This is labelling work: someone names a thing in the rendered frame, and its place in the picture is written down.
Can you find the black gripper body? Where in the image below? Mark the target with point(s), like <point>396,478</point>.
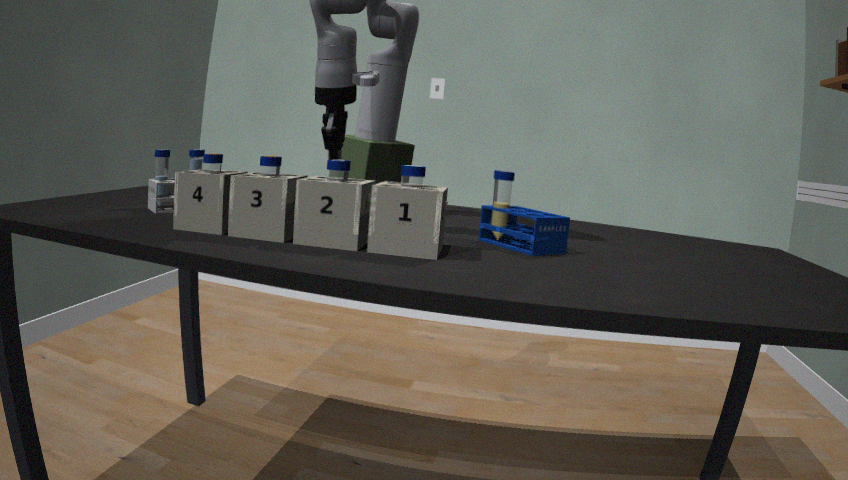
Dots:
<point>332,98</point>

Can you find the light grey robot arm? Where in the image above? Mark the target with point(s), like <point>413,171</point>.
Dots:
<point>336,66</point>

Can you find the blue tube rack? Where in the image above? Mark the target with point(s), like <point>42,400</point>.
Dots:
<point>549,237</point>

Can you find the white tube rack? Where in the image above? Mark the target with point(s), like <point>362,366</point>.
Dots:
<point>153,194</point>

